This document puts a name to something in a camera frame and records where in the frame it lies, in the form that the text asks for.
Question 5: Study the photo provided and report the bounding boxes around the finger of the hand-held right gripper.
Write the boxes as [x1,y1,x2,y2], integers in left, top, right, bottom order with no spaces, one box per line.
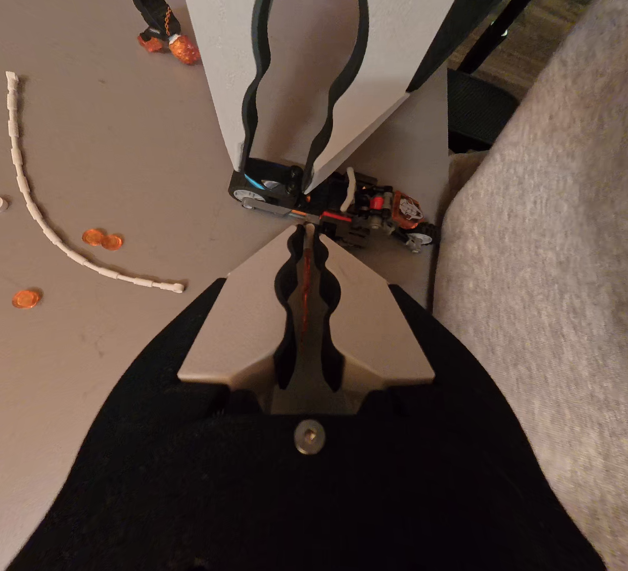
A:
[189,0,291,173]
[303,0,487,191]

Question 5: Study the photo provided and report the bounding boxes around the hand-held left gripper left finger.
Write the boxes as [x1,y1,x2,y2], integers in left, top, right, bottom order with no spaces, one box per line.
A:
[177,225,307,415]

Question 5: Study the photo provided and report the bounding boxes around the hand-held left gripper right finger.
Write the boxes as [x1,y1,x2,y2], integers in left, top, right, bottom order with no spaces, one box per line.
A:
[309,227,436,415]

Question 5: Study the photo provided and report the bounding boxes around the orange lego flame rod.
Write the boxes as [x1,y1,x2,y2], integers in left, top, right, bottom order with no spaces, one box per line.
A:
[300,223,316,353]

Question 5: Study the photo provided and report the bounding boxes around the black lego motorcycle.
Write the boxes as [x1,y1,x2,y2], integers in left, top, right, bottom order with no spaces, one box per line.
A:
[228,156,441,254]

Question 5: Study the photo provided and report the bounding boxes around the black flame-footed lego minifigure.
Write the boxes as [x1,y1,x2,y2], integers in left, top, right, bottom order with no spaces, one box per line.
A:
[118,0,202,65]

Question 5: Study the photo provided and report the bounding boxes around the black table leg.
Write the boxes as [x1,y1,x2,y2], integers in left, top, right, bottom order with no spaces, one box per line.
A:
[459,0,580,75]

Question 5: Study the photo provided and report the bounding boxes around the black office chair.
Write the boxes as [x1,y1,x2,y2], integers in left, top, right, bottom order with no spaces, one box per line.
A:
[447,70,520,152]

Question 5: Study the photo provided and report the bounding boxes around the white lego chain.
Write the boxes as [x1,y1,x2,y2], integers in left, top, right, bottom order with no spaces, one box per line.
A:
[5,71,186,294]

